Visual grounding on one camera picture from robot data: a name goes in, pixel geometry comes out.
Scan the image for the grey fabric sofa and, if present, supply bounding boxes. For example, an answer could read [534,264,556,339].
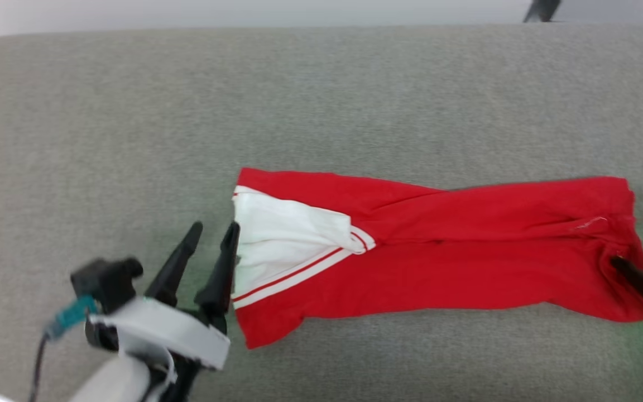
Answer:
[0,22,643,402]

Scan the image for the red and white garment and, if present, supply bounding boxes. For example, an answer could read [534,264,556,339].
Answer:
[231,167,643,350]

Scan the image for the black wall bracket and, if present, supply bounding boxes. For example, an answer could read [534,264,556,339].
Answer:
[524,0,561,23]

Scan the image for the left cable with teal plug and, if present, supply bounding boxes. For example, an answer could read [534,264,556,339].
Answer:
[28,295,100,402]

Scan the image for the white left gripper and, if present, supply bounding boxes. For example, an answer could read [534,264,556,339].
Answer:
[84,222,241,402]

